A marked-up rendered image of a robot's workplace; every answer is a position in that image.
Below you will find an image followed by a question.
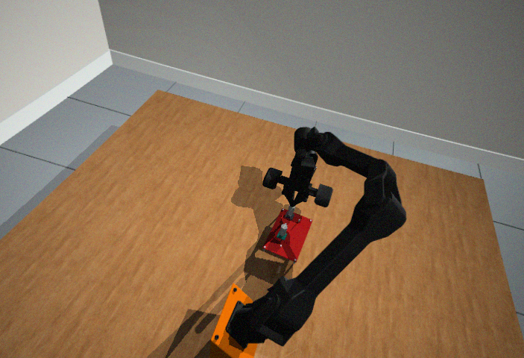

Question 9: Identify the red board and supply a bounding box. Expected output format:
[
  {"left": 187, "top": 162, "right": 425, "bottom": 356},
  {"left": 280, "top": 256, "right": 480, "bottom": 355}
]
[{"left": 262, "top": 205, "right": 312, "bottom": 264}]

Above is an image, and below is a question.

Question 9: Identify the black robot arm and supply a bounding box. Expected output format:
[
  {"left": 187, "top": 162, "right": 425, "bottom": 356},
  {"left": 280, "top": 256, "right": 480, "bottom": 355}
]
[{"left": 225, "top": 127, "right": 407, "bottom": 348}]

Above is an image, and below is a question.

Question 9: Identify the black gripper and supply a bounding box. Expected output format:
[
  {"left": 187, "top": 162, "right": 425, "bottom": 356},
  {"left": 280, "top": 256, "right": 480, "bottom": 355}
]
[{"left": 262, "top": 167, "right": 332, "bottom": 207}]

